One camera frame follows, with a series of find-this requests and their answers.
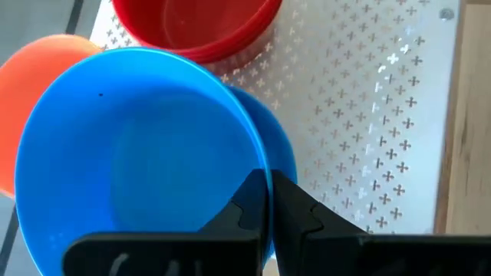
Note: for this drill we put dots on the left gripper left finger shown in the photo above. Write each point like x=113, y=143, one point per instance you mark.
x=249, y=207

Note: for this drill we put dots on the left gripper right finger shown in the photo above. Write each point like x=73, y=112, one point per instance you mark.
x=295, y=214

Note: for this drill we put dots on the blue plastic mini bowl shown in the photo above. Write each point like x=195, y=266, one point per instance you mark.
x=134, y=153
x=276, y=142

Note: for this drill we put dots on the red plastic mini bowl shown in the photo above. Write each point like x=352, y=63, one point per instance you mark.
x=199, y=23

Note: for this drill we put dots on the orange plastic mini bowl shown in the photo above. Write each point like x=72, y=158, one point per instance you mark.
x=23, y=96

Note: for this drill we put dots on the white perforated metal shelf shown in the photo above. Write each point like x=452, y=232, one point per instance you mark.
x=345, y=115

